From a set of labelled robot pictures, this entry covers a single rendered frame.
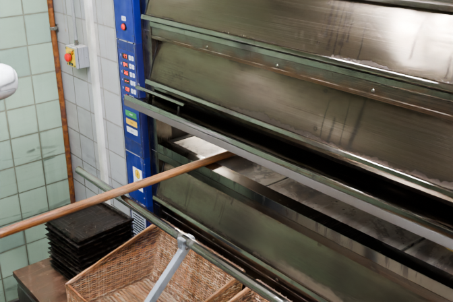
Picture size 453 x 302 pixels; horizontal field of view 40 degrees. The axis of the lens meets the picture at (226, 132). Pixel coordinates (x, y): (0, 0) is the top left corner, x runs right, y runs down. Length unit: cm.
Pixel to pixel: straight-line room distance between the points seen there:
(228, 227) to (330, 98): 76
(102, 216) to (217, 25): 113
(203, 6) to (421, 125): 91
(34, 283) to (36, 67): 109
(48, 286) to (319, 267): 130
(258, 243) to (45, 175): 157
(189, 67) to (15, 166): 137
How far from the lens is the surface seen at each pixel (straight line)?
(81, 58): 302
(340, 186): 169
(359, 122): 179
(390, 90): 170
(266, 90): 204
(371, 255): 191
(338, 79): 180
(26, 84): 331
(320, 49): 180
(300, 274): 215
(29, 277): 299
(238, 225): 234
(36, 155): 344
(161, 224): 203
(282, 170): 183
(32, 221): 209
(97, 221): 283
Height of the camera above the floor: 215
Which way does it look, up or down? 21 degrees down
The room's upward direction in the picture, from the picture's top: 1 degrees counter-clockwise
